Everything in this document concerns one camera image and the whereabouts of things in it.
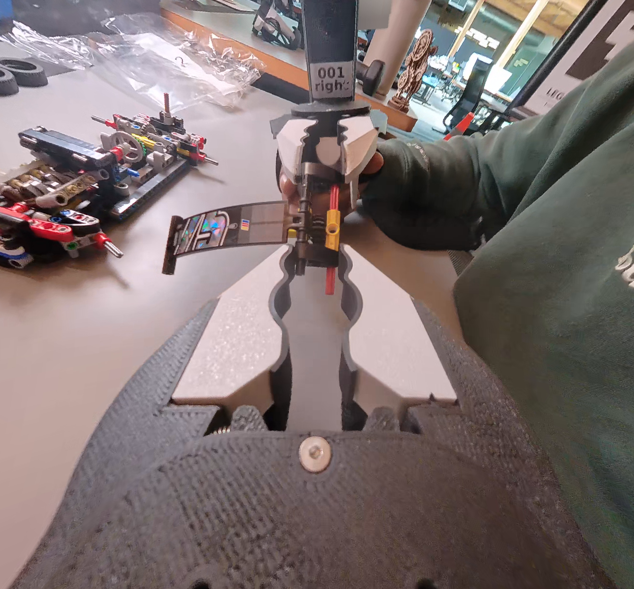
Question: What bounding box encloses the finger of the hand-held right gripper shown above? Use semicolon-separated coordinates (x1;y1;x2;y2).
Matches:
275;119;323;176
316;119;379;210

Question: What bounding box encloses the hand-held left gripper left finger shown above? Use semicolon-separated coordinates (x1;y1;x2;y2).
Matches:
171;245;298;431

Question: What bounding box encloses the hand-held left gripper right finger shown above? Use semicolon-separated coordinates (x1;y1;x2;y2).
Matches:
338;245;458;431

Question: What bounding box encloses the red lego axle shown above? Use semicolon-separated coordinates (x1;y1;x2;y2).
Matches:
324;184;341;296

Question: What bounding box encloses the black lego wing assembly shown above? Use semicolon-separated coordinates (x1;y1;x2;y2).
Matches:
162;168;347;275

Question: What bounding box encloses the yellow lego connector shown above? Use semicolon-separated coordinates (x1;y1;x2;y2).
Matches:
324;209;342;251

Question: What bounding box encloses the lego car chassis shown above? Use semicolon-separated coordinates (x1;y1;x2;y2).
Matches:
0;94;220;270

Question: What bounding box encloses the person's right hand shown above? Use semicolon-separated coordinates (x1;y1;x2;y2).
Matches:
277;151;385;216

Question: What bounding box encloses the black white gadget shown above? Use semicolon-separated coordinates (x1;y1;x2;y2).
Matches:
252;0;304;50

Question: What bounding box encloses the black dumbbell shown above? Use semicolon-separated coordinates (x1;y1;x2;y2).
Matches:
358;59;386;101

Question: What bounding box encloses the pale grey tall bottle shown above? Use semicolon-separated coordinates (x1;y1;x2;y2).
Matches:
364;0;439;100

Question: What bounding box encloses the wooden gear sculpture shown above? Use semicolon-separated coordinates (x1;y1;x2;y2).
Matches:
388;29;439;112

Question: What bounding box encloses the wood-edged grey table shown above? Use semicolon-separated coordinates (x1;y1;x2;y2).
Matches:
158;0;419;132

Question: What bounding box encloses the orange traffic cone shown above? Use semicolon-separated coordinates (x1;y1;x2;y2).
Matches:
443;111;475;142

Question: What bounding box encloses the black office chair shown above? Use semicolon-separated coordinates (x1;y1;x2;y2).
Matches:
442;60;491;133

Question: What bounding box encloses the clear plastic bag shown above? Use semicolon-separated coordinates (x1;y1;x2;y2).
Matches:
91;12;263;110
0;20;95;70

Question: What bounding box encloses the white black sign board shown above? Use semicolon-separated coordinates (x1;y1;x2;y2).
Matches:
508;0;634;122

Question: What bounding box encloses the black mat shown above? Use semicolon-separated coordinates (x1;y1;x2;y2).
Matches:
0;57;77;79

